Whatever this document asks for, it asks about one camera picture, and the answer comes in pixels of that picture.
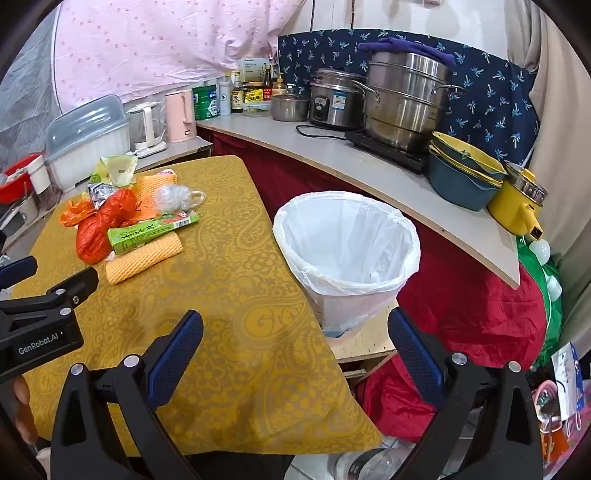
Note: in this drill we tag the dark sauce bottle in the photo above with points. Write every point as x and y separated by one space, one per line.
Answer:
237 97

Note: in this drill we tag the small orange wrapper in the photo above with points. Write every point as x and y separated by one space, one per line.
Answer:
74 214

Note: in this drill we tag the small steel pot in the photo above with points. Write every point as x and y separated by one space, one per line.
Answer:
288 108

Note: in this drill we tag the white dish rack with lid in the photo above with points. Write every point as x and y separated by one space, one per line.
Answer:
87 147

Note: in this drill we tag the yellow green packaging bag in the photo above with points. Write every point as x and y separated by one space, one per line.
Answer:
117 168

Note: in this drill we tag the steel rice cooker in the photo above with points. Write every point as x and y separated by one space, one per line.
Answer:
334 104

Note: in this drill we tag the white lidded jar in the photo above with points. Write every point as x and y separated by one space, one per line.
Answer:
44 182

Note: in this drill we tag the red cloth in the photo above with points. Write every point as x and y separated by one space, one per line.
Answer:
461 300

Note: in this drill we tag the clear plastic bag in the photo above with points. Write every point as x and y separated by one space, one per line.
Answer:
178 198

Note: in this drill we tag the red plastic basket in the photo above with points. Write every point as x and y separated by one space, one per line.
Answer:
16 182

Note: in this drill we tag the clear plastic bottle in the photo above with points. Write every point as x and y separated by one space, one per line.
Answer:
374 464

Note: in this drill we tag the yellow label jar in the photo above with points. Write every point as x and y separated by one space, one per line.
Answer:
253 94

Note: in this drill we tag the large steel steamer pot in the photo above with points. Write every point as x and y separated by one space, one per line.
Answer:
406 106

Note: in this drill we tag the pink dotted cloth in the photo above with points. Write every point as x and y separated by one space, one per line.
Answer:
138 46

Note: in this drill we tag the green cloth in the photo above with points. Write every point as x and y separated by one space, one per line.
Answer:
540 304

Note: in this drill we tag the small pink packet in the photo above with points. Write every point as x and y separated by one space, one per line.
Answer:
168 173

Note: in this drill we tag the pink electric kettle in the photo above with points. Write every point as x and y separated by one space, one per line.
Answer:
180 117

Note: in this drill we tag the blue patterned cloth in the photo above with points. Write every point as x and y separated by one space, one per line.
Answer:
485 92

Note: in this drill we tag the yellow patterned tablecloth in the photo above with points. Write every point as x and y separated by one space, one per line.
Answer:
231 286

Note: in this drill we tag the red label sauce bottle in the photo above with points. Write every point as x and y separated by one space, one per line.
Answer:
268 87

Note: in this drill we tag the yellow and blue bowl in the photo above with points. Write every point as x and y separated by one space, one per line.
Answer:
457 189
489 181
466 152

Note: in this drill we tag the black induction cooker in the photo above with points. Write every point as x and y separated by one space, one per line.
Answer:
383 150

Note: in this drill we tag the yellow electric pot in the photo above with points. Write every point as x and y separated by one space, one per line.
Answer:
512 210

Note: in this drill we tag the white bottle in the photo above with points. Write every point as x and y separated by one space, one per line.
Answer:
225 99

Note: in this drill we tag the wooden stool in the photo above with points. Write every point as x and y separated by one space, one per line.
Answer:
364 344

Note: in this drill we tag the green tin can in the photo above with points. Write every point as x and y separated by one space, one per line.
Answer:
205 104

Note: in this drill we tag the white glass kettle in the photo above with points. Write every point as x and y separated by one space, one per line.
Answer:
145 127

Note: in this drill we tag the person's left hand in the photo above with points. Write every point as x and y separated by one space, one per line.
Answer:
25 406

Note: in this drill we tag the orange foam net sleeve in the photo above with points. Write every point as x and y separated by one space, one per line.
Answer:
138 265
147 189

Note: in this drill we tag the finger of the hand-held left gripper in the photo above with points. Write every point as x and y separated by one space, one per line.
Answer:
18 271
69 288

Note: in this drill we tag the white paper bag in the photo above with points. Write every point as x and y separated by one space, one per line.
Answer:
565 378

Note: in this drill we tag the silver foil wrapper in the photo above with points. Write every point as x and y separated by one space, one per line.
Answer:
99 191

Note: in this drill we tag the grey striped cloth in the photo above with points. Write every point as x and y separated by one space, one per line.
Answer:
27 92

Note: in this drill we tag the beige curtain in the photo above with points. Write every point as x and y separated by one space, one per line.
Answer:
563 138

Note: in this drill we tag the green cardboard box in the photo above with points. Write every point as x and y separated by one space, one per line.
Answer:
147 230

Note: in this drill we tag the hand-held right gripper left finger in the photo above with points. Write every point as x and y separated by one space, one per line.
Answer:
178 357

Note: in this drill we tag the clear food container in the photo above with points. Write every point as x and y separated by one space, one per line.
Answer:
256 109

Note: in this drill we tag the yellow pump bottle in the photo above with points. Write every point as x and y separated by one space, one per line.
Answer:
280 85

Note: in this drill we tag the white lined trash bin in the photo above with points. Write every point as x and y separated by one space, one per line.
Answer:
346 240

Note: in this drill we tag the orange plastic bag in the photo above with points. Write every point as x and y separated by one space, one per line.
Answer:
99 226

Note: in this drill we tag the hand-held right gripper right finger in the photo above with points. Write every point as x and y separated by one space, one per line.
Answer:
415 357

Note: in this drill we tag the white green carton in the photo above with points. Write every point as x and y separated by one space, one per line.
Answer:
253 69

